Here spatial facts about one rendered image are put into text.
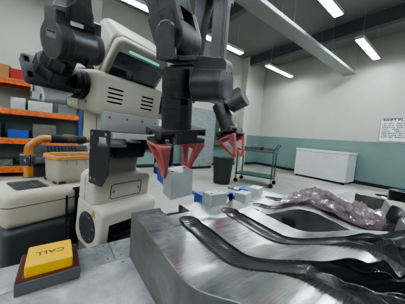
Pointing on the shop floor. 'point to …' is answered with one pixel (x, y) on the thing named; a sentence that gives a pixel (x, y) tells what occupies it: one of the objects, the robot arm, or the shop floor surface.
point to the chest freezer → (326, 164)
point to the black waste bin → (222, 169)
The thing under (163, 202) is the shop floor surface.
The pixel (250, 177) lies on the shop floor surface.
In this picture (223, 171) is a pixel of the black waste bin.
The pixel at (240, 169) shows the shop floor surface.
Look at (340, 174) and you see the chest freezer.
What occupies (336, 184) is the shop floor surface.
